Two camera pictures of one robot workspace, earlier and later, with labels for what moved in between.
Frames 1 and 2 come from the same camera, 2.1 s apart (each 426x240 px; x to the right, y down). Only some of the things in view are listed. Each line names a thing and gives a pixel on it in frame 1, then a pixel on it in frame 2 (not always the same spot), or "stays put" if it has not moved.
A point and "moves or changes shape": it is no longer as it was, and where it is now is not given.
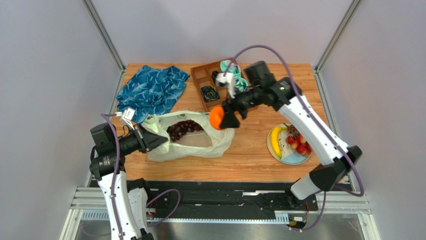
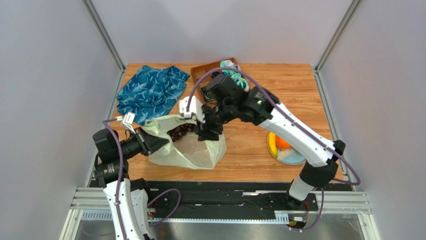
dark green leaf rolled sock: x=209 y=93 stays put
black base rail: x=227 y=199 stays put
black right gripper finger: x=230 y=121 to x=208 y=132
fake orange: x=215 y=115 moves or changes shape
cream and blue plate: x=289 y=156 stays put
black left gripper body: x=140 y=132 stays put
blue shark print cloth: x=151 y=91 stays put
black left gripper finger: x=152 y=141 stays put
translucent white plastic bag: x=190 y=134 moves or changes shape
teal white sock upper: x=234 y=68 stays put
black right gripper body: x=232 y=106 to x=209 y=120
